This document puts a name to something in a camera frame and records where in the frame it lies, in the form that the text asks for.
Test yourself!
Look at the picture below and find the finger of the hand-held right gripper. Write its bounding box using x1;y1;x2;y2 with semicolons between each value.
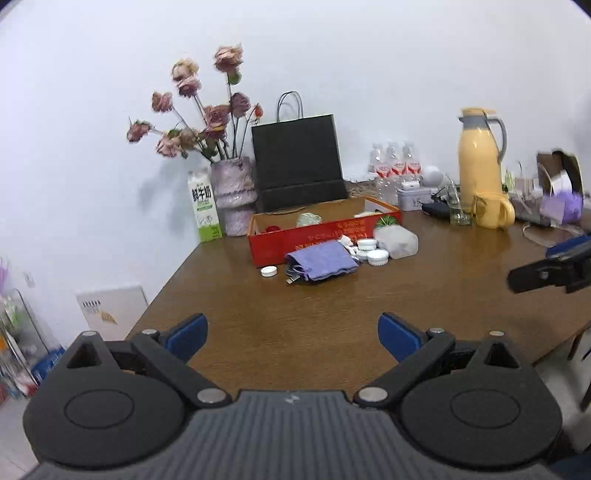
546;234;591;259
507;251;591;294

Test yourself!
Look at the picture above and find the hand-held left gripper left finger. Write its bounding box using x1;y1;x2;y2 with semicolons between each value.
60;313;232;409

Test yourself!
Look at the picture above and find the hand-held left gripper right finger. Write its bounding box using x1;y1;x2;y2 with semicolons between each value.
353;312;527;409

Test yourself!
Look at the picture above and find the clear plastic container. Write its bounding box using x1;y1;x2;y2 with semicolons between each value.
373;226;419;260

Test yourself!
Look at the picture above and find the purple cloth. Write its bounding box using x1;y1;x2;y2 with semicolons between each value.
285;241;360;281

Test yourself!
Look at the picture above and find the red cardboard box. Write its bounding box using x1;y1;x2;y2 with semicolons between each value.
248;196;402;267

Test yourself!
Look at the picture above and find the clear nut storage container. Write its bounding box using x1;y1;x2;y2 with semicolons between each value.
345;179;377;198

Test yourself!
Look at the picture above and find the brown cardboard carton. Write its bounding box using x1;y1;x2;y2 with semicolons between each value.
536;150;585;197

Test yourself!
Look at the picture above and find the yellow cup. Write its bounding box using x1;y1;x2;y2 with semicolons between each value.
472;193;515;229

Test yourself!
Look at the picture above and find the white leaning board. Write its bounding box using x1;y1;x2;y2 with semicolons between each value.
75;285;149;340

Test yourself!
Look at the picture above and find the clear drinking glass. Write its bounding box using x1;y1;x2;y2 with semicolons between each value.
447;185;472;227

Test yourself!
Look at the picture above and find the yellow thermos jug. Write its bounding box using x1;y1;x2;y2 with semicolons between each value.
458;107;509;217

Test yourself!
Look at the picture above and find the white green milk carton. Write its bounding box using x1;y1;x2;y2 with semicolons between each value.
187;170;223;243

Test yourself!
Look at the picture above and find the floral tin box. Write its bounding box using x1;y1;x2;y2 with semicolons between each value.
397;187;432;212

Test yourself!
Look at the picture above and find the pink marbled vase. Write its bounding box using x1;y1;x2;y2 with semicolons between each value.
210;157;258;237

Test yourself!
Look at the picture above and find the blue white box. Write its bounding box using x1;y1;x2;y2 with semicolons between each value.
30;346;68;386

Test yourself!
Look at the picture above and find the red label water bottle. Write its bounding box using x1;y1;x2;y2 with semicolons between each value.
385;142;403;185
401;142;423;183
368;144;387;195

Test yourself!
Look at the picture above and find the black paper bag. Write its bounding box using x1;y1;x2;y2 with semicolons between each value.
252;91;349;214

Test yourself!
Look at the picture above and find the dried pink rose bouquet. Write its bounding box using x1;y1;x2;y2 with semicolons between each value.
127;44;265;162

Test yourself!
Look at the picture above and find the white cable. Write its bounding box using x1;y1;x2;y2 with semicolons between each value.
522;222;583;245

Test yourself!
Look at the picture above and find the wire storage rack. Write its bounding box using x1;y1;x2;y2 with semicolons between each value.
0;288;65;402

